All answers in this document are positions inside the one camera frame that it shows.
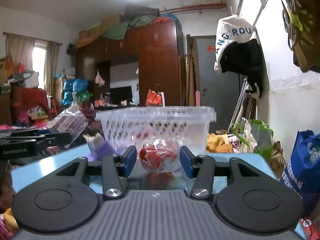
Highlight yellow orange blanket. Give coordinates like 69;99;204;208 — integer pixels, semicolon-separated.
206;130;234;153

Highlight blue plastic bags stack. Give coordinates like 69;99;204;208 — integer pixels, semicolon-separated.
62;79;88;107

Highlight clear plastic laundry basket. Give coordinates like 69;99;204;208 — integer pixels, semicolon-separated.
96;106;216;155

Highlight grey metal door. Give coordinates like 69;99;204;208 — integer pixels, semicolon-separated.
194;36;241;133

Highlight black television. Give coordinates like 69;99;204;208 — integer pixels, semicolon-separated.
110;86;132;105

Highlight green and white bag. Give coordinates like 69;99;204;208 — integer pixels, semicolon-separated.
231;119;274;162

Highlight blue shopping bag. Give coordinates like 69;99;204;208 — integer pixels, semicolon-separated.
280;130;319;217

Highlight white tote bag blue letters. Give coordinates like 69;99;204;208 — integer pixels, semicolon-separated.
214;15;257;74

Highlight red white plastic bag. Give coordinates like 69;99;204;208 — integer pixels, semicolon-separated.
145;90;165;107

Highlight dark red wooden wardrobe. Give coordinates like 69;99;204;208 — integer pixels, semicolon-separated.
75;21;185;106

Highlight purple tissue box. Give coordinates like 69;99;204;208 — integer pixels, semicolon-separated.
83;133;119;161

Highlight beige window curtain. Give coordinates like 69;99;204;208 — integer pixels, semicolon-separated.
5;34;36;75

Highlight red snack bag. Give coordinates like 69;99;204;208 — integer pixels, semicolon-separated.
137;138;181;173

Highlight black hanging garment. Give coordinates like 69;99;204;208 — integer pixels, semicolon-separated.
219;38;264;98

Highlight green cloth on wardrobe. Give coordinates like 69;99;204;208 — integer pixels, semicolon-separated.
102;15;157;40

